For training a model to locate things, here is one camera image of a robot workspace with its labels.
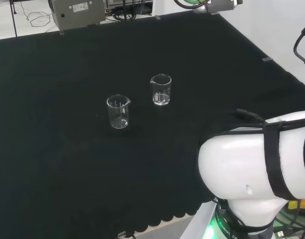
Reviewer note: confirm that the clear glass beaker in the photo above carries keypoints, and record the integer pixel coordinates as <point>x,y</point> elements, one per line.
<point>117,112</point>
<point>160,90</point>

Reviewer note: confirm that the black bench cloth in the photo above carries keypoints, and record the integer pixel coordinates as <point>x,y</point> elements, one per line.
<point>67,124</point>

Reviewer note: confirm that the grey metal equipment box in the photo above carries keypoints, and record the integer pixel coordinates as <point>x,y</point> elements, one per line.
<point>75,12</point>

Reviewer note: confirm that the dark thin pole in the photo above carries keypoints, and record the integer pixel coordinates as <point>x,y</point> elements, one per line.
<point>14,22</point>

